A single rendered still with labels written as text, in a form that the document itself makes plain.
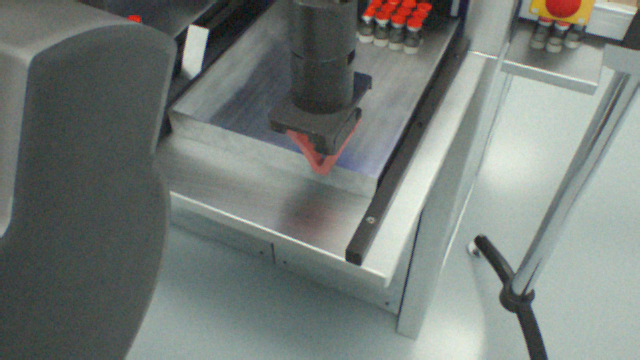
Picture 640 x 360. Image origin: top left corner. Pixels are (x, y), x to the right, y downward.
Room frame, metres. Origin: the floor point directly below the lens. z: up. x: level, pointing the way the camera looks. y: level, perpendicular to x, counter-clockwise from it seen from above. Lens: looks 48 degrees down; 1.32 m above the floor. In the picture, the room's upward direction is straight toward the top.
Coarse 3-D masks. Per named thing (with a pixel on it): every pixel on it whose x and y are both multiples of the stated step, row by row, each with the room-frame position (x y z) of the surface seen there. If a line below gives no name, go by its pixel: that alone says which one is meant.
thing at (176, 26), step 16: (112, 0) 0.79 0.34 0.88; (128, 0) 0.79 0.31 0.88; (144, 0) 0.79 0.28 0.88; (160, 0) 0.79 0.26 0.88; (176, 0) 0.79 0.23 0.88; (192, 0) 0.79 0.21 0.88; (208, 0) 0.79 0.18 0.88; (224, 0) 0.74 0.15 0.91; (128, 16) 0.74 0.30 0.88; (144, 16) 0.74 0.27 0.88; (160, 16) 0.74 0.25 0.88; (176, 16) 0.74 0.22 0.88; (192, 16) 0.74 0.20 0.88; (208, 16) 0.70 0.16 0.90; (176, 32) 0.70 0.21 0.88
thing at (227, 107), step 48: (240, 48) 0.62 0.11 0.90; (288, 48) 0.65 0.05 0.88; (384, 48) 0.65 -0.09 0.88; (432, 48) 0.65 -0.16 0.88; (192, 96) 0.52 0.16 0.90; (240, 96) 0.55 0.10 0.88; (384, 96) 0.55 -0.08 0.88; (240, 144) 0.44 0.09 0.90; (288, 144) 0.46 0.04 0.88; (384, 144) 0.46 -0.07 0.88
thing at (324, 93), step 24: (312, 72) 0.37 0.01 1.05; (336, 72) 0.37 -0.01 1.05; (360, 72) 0.43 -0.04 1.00; (288, 96) 0.39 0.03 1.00; (312, 96) 0.37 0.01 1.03; (336, 96) 0.37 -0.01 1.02; (360, 96) 0.40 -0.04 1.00; (288, 120) 0.36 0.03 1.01; (312, 120) 0.36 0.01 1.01; (336, 120) 0.36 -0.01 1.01
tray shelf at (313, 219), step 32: (224, 32) 0.70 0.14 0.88; (448, 32) 0.70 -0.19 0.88; (480, 64) 0.62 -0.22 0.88; (448, 96) 0.55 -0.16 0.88; (448, 128) 0.49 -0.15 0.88; (160, 160) 0.43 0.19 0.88; (192, 160) 0.43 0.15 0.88; (224, 160) 0.43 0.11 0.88; (416, 160) 0.43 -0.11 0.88; (192, 192) 0.39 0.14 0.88; (224, 192) 0.38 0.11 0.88; (256, 192) 0.38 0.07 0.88; (288, 192) 0.39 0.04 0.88; (320, 192) 0.39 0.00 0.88; (416, 192) 0.39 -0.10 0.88; (256, 224) 0.34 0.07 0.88; (288, 224) 0.34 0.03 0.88; (320, 224) 0.34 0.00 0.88; (352, 224) 0.34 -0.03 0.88; (384, 224) 0.34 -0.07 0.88; (320, 256) 0.31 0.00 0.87; (384, 256) 0.30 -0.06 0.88
